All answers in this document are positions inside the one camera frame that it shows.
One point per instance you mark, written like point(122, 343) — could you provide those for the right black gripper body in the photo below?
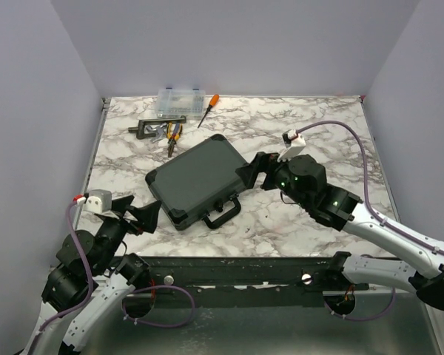
point(277, 174)

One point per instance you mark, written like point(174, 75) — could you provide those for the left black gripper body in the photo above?
point(113, 231)

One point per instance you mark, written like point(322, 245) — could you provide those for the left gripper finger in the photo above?
point(121, 206)
point(146, 217)

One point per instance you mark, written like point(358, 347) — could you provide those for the black poker set case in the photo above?
point(200, 184)

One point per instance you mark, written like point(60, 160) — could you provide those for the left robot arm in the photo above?
point(72, 302)

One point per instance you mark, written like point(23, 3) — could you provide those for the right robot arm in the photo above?
point(419, 264)

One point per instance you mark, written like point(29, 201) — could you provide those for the clear plastic box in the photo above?
point(180, 102)

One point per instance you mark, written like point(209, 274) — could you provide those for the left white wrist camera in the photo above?
point(96, 201)

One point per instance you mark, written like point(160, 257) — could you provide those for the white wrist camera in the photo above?
point(294, 144)
point(96, 201)

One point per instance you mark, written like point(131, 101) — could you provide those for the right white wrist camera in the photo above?
point(294, 144)

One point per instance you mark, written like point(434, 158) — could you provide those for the dark grey metal bracket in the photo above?
point(140, 130)

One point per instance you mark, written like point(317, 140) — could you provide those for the orange tool handle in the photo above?
point(213, 101)

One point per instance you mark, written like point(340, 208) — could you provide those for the yellow handled pliers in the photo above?
point(173, 133)

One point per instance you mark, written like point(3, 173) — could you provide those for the black mounting rail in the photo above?
point(236, 282)

